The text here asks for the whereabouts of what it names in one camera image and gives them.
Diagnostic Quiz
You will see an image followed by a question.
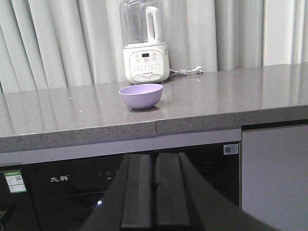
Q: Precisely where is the white blender power cable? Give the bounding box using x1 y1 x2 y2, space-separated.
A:
169 66 205 77

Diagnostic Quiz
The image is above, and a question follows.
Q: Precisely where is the black built-in dishwasher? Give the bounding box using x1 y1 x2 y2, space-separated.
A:
0 142 240 231

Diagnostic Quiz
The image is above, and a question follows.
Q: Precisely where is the white QR code sticker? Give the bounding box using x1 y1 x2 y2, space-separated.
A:
223 144 239 155

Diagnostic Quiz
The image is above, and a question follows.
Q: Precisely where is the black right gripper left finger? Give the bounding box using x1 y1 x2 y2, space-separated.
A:
80 154 153 231

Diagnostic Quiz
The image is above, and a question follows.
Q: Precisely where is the white pleated curtain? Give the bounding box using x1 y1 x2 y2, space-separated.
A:
0 0 308 93

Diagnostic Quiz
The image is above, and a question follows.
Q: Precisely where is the purple plastic bowl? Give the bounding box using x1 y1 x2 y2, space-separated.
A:
119 84 164 110

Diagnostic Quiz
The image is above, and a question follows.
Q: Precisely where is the green white energy label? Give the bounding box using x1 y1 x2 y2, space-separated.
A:
4 170 26 193

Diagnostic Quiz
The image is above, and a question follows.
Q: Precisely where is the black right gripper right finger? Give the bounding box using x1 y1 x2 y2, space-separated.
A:
155 153 275 231

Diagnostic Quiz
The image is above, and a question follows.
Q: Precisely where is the grey cabinet door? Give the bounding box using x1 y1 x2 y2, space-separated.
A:
242 126 308 231

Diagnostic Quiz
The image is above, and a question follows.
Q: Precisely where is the white soy milk blender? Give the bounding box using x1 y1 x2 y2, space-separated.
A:
119 0 170 84

